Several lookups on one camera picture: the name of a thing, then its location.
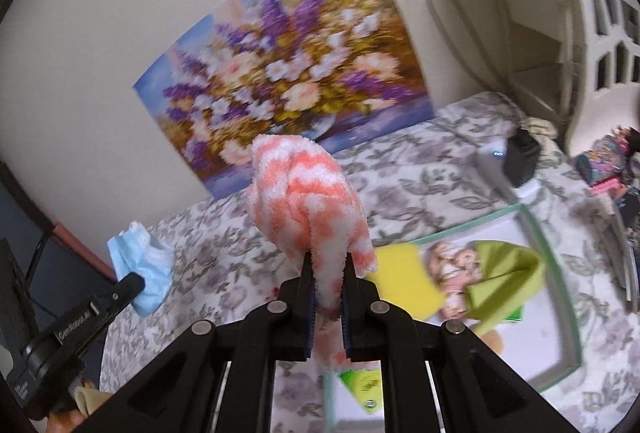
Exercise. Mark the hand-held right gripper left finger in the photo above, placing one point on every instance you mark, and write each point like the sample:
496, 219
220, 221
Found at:
310, 313

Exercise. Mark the green cloth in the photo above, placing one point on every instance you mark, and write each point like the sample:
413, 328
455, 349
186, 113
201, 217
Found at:
505, 273

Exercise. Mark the white lattice shelf unit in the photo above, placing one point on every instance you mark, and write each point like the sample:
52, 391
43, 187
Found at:
600, 63

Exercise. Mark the dark furniture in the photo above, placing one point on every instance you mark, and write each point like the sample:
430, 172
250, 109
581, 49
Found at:
60, 258

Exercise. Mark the person's left hand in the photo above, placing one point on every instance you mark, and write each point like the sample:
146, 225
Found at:
65, 423

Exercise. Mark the orange white fuzzy sock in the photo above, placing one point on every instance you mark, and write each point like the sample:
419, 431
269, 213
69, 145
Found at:
300, 193

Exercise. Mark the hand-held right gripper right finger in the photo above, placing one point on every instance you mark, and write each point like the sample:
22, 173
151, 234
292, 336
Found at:
348, 313

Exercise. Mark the floral wall poster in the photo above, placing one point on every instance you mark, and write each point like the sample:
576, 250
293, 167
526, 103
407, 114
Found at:
300, 63

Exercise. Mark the white tray with teal rim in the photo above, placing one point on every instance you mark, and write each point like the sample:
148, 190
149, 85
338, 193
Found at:
535, 343

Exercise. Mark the beige pink cloth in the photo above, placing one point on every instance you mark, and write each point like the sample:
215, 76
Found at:
450, 273

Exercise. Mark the colourful patterned pouch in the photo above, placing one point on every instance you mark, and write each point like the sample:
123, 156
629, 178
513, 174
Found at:
600, 163

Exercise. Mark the black charger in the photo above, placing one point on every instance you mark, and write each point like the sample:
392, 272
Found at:
520, 158

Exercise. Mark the round beige powder puff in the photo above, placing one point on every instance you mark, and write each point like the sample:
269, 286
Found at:
492, 343

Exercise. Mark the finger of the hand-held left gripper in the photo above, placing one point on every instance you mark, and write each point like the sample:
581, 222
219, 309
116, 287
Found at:
120, 298

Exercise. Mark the yellow sponge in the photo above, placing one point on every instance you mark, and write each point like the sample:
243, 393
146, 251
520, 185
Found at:
400, 278

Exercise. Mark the green packet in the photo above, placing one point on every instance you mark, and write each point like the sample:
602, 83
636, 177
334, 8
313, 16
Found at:
365, 385

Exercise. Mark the blue face mask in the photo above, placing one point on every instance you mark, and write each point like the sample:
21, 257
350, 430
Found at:
145, 263

